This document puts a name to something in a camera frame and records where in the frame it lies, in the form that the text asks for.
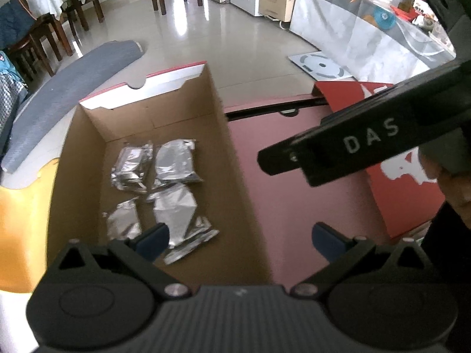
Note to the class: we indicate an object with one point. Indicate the white bathroom scale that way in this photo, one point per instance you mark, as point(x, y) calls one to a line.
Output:
point(320, 66)

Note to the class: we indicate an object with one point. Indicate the person's right hand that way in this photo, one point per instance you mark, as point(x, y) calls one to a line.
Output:
point(456, 187)

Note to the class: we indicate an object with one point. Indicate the yellow plastic chair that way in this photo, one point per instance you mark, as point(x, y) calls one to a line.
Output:
point(22, 235)

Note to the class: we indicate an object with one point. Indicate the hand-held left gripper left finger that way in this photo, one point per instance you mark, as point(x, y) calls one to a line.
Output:
point(156, 239)

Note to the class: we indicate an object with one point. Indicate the red shoe box lid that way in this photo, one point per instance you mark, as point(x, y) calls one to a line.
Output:
point(401, 206)

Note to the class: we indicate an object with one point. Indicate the person's right forearm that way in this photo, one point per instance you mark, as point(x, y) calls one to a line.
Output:
point(449, 231)

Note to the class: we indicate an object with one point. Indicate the red cardboard shoe box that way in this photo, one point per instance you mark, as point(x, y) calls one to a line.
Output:
point(217, 176)

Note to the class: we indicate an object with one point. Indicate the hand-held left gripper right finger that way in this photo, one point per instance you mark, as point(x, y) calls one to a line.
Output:
point(327, 241)

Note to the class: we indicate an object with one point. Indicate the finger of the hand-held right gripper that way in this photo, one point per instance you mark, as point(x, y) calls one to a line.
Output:
point(279, 158)

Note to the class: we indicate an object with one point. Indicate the blue jacket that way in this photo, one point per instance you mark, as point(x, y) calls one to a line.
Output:
point(14, 22)

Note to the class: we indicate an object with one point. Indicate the blue round lid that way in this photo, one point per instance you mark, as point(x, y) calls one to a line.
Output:
point(384, 19)

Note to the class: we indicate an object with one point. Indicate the grey rolled rug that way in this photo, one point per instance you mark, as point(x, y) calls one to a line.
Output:
point(55, 95)

